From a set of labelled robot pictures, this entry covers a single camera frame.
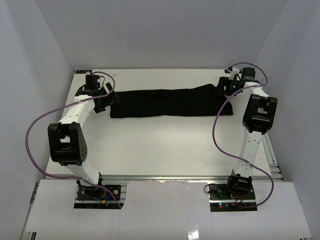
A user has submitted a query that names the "black t-shirt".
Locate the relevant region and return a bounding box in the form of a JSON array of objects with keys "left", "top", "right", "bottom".
[{"left": 110, "top": 83, "right": 227, "bottom": 119}]

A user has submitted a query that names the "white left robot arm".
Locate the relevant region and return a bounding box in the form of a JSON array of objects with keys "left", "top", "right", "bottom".
[{"left": 47, "top": 71, "right": 120, "bottom": 200}]

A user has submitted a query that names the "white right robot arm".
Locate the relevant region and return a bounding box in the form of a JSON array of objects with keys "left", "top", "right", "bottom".
[{"left": 217, "top": 65, "right": 278, "bottom": 199}]

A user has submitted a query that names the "left black table label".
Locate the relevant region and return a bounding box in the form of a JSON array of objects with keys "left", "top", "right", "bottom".
[{"left": 75, "top": 69, "right": 92, "bottom": 75}]

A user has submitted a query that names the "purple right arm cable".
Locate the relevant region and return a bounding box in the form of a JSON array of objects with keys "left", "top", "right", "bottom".
[{"left": 204, "top": 62, "right": 275, "bottom": 208}]

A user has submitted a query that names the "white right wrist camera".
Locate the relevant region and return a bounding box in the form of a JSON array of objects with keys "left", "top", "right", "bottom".
[{"left": 228, "top": 66, "right": 241, "bottom": 80}]

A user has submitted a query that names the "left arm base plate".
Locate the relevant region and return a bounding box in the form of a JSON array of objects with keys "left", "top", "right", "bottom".
[{"left": 74, "top": 185, "right": 120, "bottom": 210}]

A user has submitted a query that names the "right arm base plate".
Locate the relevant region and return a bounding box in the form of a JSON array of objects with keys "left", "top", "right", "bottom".
[{"left": 204, "top": 183, "right": 258, "bottom": 213}]

